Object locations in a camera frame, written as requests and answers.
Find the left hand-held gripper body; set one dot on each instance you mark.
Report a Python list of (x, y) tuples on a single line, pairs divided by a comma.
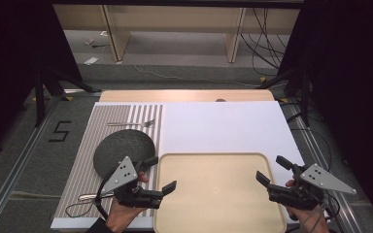
[(123, 173)]

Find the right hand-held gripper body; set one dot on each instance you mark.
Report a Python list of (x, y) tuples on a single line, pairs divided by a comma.
[(320, 179)]

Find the person's right hand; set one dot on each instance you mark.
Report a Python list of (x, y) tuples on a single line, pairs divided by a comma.
[(311, 220)]

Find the person's left hand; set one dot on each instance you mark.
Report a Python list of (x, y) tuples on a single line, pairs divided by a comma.
[(119, 215)]

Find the black round plate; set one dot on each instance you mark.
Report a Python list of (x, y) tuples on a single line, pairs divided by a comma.
[(123, 149)]

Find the silver cutlery piece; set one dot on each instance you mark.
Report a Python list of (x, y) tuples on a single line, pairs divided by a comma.
[(89, 196)]

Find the silver fork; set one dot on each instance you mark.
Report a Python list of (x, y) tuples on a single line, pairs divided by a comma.
[(126, 124)]

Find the striped grey placemat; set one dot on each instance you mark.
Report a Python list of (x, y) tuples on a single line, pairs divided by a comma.
[(77, 174)]

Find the beige plastic tray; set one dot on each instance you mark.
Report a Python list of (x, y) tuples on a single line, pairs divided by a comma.
[(217, 194)]

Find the white board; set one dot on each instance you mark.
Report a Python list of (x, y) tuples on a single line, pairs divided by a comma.
[(223, 129)]

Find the black tripod stand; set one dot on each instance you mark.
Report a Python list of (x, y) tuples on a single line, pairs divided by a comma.
[(305, 97), (39, 97)]

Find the black tape floor mark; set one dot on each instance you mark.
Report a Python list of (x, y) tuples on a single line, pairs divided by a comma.
[(59, 131)]

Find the white paper scrap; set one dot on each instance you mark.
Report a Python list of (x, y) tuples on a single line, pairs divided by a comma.
[(91, 60)]

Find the dark curtain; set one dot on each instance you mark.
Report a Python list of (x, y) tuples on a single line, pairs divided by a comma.
[(353, 64), (13, 48)]

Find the small paper scrap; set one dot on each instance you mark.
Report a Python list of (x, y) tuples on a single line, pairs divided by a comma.
[(89, 41)]

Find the light wooden bench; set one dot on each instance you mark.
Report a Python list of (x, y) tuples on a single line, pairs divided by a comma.
[(175, 19)]

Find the metal floor rail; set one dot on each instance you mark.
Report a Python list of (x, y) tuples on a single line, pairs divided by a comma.
[(16, 171), (307, 132)]

